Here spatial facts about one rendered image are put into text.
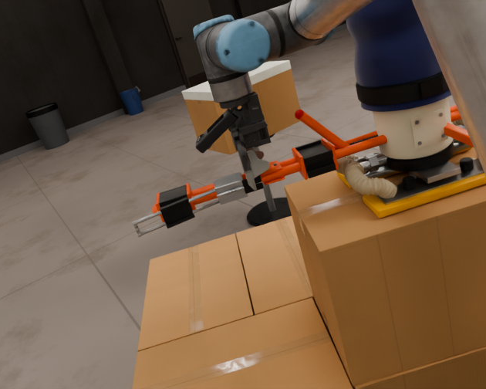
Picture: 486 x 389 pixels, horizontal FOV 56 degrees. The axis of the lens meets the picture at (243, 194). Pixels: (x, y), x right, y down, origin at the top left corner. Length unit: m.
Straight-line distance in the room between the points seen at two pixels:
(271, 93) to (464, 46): 2.65
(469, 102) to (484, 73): 0.02
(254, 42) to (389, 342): 0.75
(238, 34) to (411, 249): 0.58
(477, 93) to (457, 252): 0.81
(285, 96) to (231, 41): 2.19
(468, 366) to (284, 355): 0.47
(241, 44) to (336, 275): 0.53
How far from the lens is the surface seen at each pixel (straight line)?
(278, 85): 3.00
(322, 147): 1.13
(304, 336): 1.41
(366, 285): 1.08
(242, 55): 0.86
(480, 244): 1.15
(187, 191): 1.09
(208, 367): 1.43
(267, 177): 1.08
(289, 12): 0.90
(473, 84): 0.35
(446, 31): 0.35
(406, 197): 1.09
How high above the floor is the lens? 1.47
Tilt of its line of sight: 23 degrees down
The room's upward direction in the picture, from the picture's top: 17 degrees counter-clockwise
